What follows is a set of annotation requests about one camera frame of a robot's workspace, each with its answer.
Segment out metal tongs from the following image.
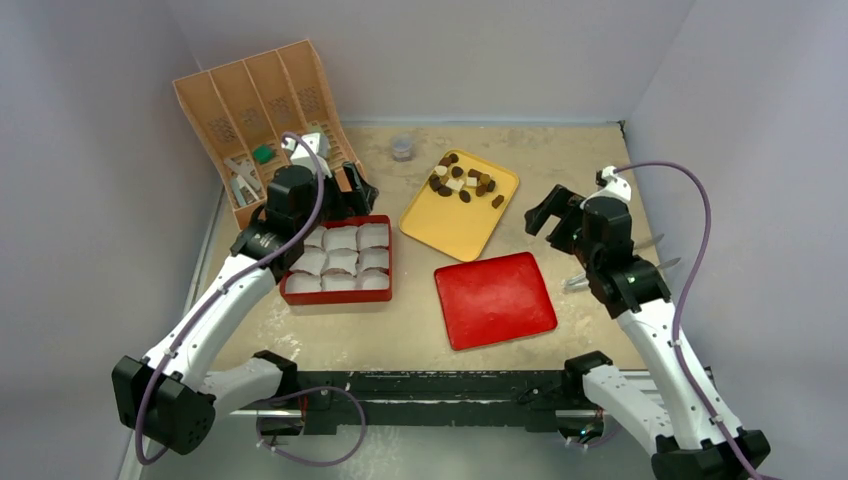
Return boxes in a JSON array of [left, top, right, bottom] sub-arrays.
[[563, 234, 681, 293]]

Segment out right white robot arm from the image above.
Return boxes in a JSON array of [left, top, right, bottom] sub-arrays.
[[524, 185, 771, 479]]

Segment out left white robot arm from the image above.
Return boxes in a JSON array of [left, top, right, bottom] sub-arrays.
[[111, 163, 379, 465]]

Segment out red chocolate box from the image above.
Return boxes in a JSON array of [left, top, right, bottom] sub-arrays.
[[279, 215, 393, 306]]

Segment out white chocolate piece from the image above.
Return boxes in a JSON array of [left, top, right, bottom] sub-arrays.
[[445, 178, 465, 192]]

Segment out green eraser block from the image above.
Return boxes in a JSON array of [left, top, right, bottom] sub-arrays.
[[252, 144, 277, 165]]

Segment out small clear cup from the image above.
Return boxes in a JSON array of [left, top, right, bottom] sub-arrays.
[[390, 133, 414, 162]]

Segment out silver stapler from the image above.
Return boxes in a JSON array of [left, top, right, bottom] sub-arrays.
[[230, 174, 261, 208]]

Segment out yellow tray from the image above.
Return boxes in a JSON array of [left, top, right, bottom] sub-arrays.
[[398, 149, 520, 262]]

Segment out red box lid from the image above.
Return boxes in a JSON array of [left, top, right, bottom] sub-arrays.
[[434, 252, 558, 351]]

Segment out peach desk organizer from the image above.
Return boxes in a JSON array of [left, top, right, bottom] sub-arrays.
[[173, 40, 365, 227]]

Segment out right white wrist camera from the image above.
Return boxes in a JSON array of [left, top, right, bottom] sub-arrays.
[[593, 166, 632, 203]]

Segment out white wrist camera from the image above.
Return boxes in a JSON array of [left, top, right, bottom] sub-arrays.
[[283, 132, 331, 176], [593, 166, 632, 203]]

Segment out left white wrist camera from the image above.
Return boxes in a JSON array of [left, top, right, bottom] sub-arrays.
[[283, 132, 331, 176]]

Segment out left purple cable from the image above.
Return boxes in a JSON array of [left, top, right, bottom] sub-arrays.
[[134, 132, 327, 467]]

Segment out metal bracket plate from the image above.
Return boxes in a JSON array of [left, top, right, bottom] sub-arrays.
[[224, 158, 261, 189]]

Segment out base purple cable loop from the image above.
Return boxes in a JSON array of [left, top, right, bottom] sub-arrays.
[[255, 386, 368, 468]]

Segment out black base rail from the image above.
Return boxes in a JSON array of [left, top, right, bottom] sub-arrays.
[[237, 370, 599, 435]]

